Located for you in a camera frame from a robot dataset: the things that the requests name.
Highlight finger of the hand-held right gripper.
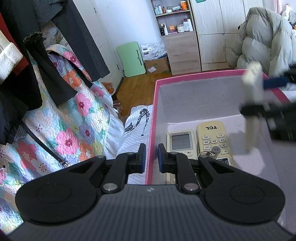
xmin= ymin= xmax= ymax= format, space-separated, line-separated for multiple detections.
xmin=239 ymin=101 xmax=296 ymax=142
xmin=263 ymin=69 xmax=296 ymax=91

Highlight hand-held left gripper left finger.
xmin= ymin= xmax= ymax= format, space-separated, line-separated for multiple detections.
xmin=67 ymin=143 xmax=147 ymax=194

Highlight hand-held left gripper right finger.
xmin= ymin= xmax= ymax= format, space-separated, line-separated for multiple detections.
xmin=158 ymin=144 xmax=235 ymax=194

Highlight white long remote control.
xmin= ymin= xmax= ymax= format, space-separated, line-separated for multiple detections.
xmin=241 ymin=62 xmax=271 ymax=155

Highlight white remote control with screen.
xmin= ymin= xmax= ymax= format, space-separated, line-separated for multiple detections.
xmin=166 ymin=130 xmax=198 ymax=184

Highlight cream remote control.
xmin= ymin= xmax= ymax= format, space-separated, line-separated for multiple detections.
xmin=196 ymin=121 xmax=234 ymax=168

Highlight keys with grey tag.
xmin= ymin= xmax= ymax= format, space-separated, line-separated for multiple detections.
xmin=198 ymin=146 xmax=222 ymax=161

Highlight pink cardboard box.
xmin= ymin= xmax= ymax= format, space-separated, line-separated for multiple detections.
xmin=146 ymin=69 xmax=296 ymax=232

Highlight cat print bedsheet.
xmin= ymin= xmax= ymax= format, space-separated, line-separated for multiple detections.
xmin=117 ymin=105 xmax=154 ymax=185

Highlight grey down jacket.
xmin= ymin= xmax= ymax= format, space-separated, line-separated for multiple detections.
xmin=234 ymin=7 xmax=296 ymax=77

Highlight brown crumpled bag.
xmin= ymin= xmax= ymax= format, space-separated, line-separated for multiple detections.
xmin=113 ymin=100 xmax=123 ymax=117

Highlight white plush toy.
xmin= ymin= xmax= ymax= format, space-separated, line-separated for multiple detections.
xmin=282 ymin=3 xmax=296 ymax=24

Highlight floral quilt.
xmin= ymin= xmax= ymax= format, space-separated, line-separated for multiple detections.
xmin=0 ymin=43 xmax=125 ymax=234

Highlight wooden wardrobe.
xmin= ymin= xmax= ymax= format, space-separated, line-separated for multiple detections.
xmin=189 ymin=0 xmax=264 ymax=71

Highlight orange patterned bag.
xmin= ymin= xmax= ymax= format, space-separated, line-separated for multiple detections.
xmin=101 ymin=82 xmax=116 ymax=96

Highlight brown cardboard box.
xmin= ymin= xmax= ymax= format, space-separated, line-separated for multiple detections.
xmin=144 ymin=56 xmax=172 ymax=75

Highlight wooden shelf cabinet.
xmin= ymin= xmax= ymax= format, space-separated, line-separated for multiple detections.
xmin=150 ymin=0 xmax=201 ymax=75

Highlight green folding table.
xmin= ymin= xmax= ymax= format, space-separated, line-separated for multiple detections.
xmin=116 ymin=41 xmax=146 ymax=78

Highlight black belt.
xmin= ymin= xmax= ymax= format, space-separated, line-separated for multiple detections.
xmin=21 ymin=123 xmax=69 ymax=168

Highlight white bottle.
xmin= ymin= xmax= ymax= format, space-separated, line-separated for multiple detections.
xmin=183 ymin=18 xmax=194 ymax=32

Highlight white tissue packs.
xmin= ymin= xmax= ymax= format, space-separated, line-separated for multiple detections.
xmin=140 ymin=42 xmax=167 ymax=61

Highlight white door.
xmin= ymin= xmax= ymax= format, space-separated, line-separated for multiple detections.
xmin=72 ymin=0 xmax=125 ymax=82

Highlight dark grey hanging garment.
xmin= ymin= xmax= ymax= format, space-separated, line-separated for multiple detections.
xmin=32 ymin=0 xmax=111 ymax=82

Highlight black hanging garment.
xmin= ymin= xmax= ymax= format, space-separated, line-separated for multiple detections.
xmin=0 ymin=0 xmax=78 ymax=146

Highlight red garment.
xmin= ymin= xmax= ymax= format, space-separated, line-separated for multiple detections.
xmin=0 ymin=13 xmax=30 ymax=82

